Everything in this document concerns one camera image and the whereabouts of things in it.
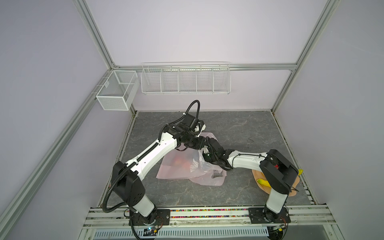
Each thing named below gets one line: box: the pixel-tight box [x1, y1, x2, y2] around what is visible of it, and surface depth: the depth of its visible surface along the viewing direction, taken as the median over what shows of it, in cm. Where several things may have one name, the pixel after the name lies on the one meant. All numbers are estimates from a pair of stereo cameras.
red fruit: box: [173, 155, 190, 169], surface depth 86 cm
